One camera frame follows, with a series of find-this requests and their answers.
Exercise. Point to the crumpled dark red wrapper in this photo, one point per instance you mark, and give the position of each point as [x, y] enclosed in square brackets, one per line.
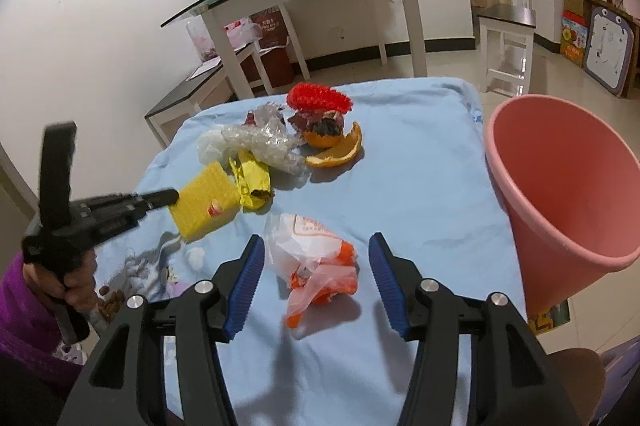
[323, 123]

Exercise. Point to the orange peel piece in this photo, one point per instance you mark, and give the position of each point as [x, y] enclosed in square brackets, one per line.
[342, 153]

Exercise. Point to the clear bubble wrap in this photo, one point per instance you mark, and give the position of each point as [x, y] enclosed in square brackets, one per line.
[265, 134]

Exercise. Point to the white dark-top stool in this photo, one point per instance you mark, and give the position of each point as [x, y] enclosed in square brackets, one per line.
[506, 48]

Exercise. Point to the pink plastic trash bucket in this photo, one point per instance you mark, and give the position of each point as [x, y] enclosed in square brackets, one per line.
[571, 189]

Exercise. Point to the purple plastic stool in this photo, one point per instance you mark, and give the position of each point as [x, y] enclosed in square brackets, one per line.
[620, 400]

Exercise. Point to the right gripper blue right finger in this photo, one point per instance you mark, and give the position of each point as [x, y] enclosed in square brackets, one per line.
[389, 274]

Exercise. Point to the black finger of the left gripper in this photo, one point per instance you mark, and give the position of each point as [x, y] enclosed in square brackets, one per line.
[156, 199]

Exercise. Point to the person's left hand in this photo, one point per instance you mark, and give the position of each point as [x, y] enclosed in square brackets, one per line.
[78, 288]

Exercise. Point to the red foam fruit net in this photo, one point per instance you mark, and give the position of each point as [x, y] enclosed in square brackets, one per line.
[308, 97]

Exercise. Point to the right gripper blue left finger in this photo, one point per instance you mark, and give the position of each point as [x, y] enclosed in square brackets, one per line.
[239, 280]

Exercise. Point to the wooden side desk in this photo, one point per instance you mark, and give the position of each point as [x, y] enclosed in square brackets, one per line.
[584, 8]

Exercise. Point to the white dark-top bench left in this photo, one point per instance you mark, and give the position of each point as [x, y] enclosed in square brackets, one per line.
[208, 85]

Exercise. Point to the kids drawing board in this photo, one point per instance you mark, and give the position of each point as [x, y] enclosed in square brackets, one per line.
[609, 49]

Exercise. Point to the colourful fruit carton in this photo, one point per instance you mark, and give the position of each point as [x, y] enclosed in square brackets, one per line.
[574, 35]

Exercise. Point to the yellow foil wrapper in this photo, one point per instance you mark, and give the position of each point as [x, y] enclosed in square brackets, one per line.
[252, 177]

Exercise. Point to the orange white plastic bag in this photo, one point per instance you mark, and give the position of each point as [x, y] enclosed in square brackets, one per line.
[315, 264]

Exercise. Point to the light blue bed sheet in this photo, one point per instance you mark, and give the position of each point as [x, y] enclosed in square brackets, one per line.
[421, 181]

